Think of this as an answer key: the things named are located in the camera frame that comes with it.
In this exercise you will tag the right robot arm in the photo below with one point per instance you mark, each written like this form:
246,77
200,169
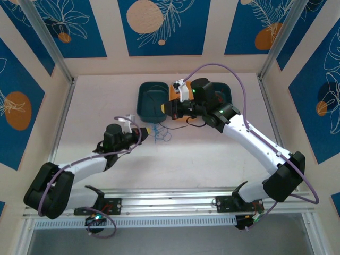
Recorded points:
255,140

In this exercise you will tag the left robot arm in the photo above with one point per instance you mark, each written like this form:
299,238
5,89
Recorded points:
87,167

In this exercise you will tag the orange plastic bin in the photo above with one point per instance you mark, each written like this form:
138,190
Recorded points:
171,97

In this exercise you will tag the teal plastic bin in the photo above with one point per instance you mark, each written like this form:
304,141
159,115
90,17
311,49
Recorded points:
144,106
225,93

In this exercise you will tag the black controller board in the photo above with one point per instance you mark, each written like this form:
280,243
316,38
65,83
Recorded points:
95,221
245,221

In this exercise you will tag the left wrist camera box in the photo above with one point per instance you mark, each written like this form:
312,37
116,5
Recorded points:
128,123

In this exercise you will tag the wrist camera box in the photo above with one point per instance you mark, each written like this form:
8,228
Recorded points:
128,123
183,91

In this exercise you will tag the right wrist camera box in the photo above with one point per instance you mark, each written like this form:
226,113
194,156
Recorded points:
183,91

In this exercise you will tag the aluminium table edge rail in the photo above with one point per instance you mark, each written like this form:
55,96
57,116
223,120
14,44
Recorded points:
65,106
265,93

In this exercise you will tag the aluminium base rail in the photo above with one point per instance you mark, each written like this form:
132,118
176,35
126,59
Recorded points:
170,197

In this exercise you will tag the aluminium frame post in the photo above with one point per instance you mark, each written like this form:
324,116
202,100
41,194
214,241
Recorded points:
48,40
280,40

